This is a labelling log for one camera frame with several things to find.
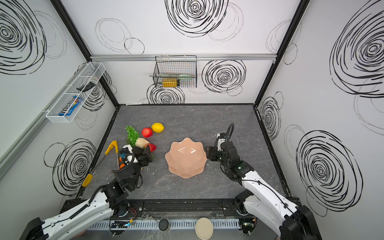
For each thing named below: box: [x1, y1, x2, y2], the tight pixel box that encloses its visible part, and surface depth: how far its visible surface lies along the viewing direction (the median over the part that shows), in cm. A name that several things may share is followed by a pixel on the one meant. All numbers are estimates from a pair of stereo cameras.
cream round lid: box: [195, 217, 214, 240], surface depth 64 cm
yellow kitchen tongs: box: [82, 140, 120, 188], surface depth 88 cm
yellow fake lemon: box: [151, 122, 165, 133], surface depth 104 cm
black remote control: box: [76, 81, 96, 92], surface depth 82 cm
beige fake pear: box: [135, 137, 150, 149], surface depth 95 cm
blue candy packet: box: [58, 96, 83, 116], surface depth 72 cm
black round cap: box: [158, 218, 169, 231], surface depth 63 cm
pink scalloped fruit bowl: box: [165, 137, 208, 179], surface depth 91 cm
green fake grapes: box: [125, 125, 140, 147], surface depth 101 cm
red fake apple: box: [141, 127, 153, 138], surface depth 98 cm
